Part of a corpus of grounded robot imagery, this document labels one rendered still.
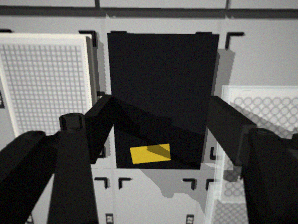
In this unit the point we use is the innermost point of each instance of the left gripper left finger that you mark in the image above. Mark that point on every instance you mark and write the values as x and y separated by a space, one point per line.
29 161

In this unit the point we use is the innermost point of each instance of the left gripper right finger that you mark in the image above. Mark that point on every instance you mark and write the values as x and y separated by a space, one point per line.
269 176

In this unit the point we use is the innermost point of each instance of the grey deck plate with rectangular bays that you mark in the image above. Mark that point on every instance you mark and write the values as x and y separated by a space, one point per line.
102 12

